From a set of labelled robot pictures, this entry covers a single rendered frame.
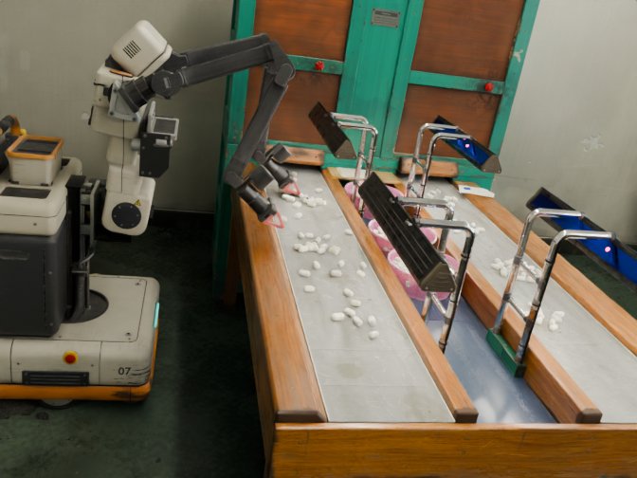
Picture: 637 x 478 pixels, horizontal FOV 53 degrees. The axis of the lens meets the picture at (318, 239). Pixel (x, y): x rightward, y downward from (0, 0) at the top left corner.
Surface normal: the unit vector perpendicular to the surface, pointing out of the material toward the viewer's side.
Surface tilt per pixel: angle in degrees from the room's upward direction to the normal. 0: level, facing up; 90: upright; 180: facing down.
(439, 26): 90
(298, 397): 0
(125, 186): 90
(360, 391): 0
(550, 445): 90
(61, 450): 0
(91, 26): 90
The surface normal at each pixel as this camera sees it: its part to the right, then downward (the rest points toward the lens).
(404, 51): 0.17, 0.41
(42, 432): 0.14, -0.91
